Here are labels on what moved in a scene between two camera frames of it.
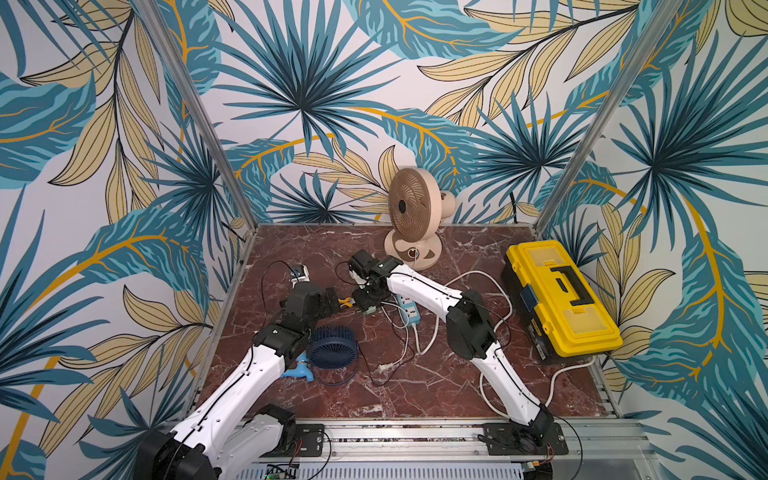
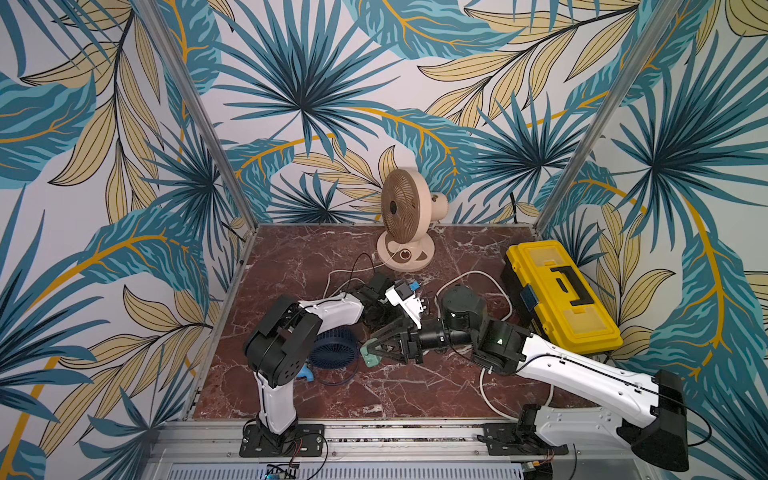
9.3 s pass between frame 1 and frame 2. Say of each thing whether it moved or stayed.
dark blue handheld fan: stayed
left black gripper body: moved
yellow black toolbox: stayed
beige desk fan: stayed
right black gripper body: moved
